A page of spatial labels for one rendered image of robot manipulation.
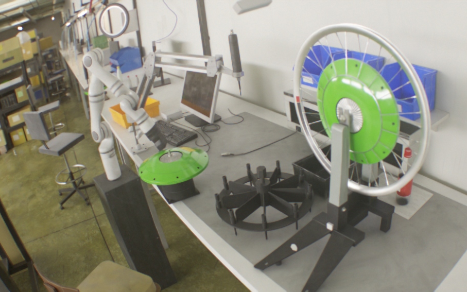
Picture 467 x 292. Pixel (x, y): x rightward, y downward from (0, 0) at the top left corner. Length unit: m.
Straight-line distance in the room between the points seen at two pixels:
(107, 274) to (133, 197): 0.53
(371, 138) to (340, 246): 0.34
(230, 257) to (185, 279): 1.30
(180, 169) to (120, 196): 0.64
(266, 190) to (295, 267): 0.33
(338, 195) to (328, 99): 0.28
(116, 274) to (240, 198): 0.77
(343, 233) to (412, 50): 0.82
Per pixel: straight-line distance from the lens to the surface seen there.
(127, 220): 2.09
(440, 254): 1.23
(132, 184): 2.01
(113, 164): 2.01
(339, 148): 1.02
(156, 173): 1.48
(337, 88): 1.03
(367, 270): 1.14
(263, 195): 1.31
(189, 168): 1.47
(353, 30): 0.97
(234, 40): 1.51
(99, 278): 1.77
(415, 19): 1.51
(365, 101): 0.98
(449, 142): 1.55
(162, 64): 1.78
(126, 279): 1.70
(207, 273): 2.52
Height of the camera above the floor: 1.73
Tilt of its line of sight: 24 degrees down
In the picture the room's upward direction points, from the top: 8 degrees counter-clockwise
